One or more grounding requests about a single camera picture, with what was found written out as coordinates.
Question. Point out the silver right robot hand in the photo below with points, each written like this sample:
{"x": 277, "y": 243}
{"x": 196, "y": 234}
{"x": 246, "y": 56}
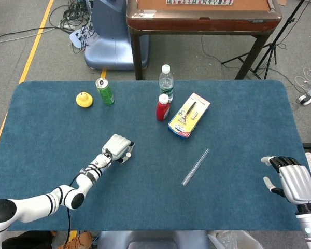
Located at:
{"x": 298, "y": 184}

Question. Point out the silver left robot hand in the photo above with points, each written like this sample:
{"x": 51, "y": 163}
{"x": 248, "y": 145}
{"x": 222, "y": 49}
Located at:
{"x": 116, "y": 145}

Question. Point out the clear plastic tube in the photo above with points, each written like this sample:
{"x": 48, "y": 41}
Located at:
{"x": 195, "y": 167}

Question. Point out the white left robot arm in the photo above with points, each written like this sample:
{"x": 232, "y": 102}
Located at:
{"x": 36, "y": 205}

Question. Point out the green soda can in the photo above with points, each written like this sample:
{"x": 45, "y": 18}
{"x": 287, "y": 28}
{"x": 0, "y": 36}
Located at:
{"x": 106, "y": 94}

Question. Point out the yellow toy pear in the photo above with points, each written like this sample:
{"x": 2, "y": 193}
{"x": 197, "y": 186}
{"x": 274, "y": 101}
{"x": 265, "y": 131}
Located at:
{"x": 84, "y": 101}

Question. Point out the red ketchup bottle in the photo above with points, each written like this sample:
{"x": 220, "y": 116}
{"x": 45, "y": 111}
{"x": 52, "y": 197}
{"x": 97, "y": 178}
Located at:
{"x": 162, "y": 111}

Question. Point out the blue table mat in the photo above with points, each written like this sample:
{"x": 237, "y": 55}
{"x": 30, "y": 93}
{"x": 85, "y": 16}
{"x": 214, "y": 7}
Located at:
{"x": 145, "y": 197}

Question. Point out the yellow razor package box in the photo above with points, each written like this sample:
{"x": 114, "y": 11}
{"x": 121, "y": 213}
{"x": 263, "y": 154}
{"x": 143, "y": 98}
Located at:
{"x": 186, "y": 119}

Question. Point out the clear plastic water bottle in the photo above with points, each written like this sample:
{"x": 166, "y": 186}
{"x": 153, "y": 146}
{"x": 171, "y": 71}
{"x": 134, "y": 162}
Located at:
{"x": 166, "y": 84}

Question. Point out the clear plastic bag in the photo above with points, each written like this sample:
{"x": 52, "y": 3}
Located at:
{"x": 233, "y": 241}

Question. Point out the white power strip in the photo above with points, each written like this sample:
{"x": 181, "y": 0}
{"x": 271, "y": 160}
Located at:
{"x": 309, "y": 96}

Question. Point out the blue-grey robot torso base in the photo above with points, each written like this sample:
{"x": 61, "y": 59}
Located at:
{"x": 153, "y": 240}

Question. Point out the brown leather shoe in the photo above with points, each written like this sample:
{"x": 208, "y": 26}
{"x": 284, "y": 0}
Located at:
{"x": 80, "y": 241}

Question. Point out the white multi-socket adapter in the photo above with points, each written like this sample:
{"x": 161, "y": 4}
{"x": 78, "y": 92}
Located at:
{"x": 76, "y": 37}

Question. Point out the black tripod stand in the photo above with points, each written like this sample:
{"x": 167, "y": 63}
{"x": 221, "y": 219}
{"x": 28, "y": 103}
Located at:
{"x": 272, "y": 46}

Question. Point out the brown mahjong table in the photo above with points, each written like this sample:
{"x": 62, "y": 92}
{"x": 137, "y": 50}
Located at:
{"x": 204, "y": 20}

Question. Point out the face-up mahjong tile row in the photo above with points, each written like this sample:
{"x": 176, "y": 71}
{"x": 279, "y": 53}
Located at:
{"x": 199, "y": 2}

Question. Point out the cardboard box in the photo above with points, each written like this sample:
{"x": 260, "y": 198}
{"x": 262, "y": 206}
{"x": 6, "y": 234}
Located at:
{"x": 282, "y": 2}

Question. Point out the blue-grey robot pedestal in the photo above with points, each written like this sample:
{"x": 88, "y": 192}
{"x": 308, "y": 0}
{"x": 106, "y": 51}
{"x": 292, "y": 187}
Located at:
{"x": 109, "y": 39}

